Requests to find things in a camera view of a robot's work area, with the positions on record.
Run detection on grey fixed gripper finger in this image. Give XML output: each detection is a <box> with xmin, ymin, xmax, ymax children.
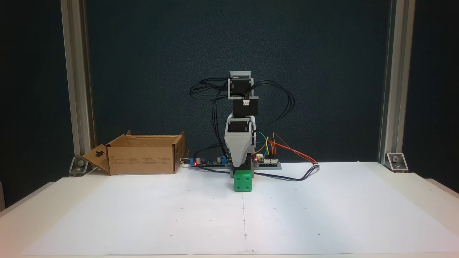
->
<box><xmin>225</xmin><ymin>134</ymin><xmax>254</xmax><ymax>168</ymax></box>

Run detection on green dice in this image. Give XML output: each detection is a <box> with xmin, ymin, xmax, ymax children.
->
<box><xmin>233</xmin><ymin>169</ymin><xmax>253</xmax><ymax>192</ymax></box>

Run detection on blue circuit board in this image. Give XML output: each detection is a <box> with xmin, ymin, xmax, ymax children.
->
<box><xmin>189</xmin><ymin>155</ymin><xmax>232</xmax><ymax>169</ymax></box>

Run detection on brown cardboard box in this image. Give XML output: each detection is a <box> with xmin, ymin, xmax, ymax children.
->
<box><xmin>81</xmin><ymin>130</ymin><xmax>186</xmax><ymax>176</ymax></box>

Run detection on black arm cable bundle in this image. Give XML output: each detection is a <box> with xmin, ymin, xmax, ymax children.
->
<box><xmin>189</xmin><ymin>77</ymin><xmax>232</xmax><ymax>167</ymax></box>

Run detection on coloured jumper wire bundle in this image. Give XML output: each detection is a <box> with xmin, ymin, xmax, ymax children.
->
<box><xmin>255</xmin><ymin>132</ymin><xmax>279</xmax><ymax>159</ymax></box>

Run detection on circuit board with jumper wires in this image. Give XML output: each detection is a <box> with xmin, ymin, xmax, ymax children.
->
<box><xmin>252</xmin><ymin>153</ymin><xmax>282</xmax><ymax>169</ymax></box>

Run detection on orange and red wires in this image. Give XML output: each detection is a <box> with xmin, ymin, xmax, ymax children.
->
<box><xmin>269</xmin><ymin>132</ymin><xmax>318</xmax><ymax>165</ymax></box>

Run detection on black gripper motor cable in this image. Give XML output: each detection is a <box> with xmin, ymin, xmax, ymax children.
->
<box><xmin>251</xmin><ymin>79</ymin><xmax>295</xmax><ymax>134</ymax></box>

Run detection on black cable with white connector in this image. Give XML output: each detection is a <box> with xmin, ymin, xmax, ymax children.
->
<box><xmin>195</xmin><ymin>162</ymin><xmax>321</xmax><ymax>182</ymax></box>

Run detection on metal corner bracket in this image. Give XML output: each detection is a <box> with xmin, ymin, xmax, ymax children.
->
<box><xmin>68</xmin><ymin>156</ymin><xmax>90</xmax><ymax>177</ymax></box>
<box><xmin>385</xmin><ymin>152</ymin><xmax>410</xmax><ymax>173</ymax></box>

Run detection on aluminium frame post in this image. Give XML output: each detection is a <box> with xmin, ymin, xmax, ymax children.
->
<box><xmin>60</xmin><ymin>0</ymin><xmax>97</xmax><ymax>159</ymax></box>
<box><xmin>377</xmin><ymin>0</ymin><xmax>417</xmax><ymax>166</ymax></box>

